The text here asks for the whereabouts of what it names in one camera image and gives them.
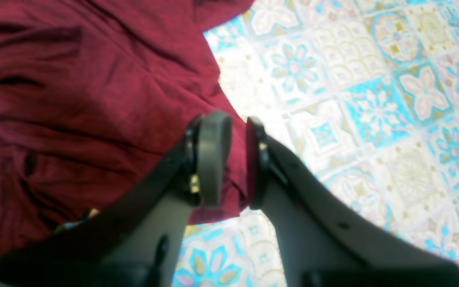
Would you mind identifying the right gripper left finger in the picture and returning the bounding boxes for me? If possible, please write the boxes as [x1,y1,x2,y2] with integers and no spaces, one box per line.
[0,110,232,287]

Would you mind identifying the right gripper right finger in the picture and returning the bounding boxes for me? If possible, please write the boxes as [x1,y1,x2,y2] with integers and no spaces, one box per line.
[246,116,459,287]

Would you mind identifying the maroon t-shirt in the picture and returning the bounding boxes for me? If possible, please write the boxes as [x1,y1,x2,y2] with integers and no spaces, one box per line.
[0,0,253,256]

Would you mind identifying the patterned tablecloth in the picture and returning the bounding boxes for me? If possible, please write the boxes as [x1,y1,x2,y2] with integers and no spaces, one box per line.
[171,0,459,287]

